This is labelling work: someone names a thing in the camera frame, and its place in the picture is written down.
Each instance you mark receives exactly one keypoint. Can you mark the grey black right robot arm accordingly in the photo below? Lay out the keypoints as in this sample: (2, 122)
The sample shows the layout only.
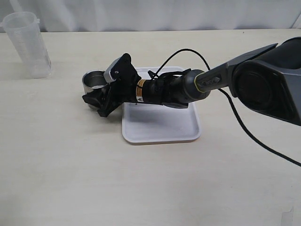
(266, 80)

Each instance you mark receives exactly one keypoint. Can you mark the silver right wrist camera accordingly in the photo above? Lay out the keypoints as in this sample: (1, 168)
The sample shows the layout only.
(109, 73)

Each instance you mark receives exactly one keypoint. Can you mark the white backdrop curtain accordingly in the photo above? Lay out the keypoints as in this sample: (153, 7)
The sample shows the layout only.
(158, 15)

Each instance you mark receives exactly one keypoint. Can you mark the white rectangular plastic tray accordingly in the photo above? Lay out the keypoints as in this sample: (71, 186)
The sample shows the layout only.
(156, 124)

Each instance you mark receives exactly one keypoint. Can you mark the stainless steel cup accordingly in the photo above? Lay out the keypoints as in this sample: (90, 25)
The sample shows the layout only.
(93, 80)

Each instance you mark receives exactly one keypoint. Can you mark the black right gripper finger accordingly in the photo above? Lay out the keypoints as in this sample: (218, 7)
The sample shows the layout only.
(95, 99)

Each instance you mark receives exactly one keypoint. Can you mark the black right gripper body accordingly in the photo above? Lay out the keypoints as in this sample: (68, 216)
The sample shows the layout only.
(123, 88)

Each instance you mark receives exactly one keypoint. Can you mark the clear plastic measuring jug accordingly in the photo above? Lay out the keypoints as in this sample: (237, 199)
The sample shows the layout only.
(23, 30)

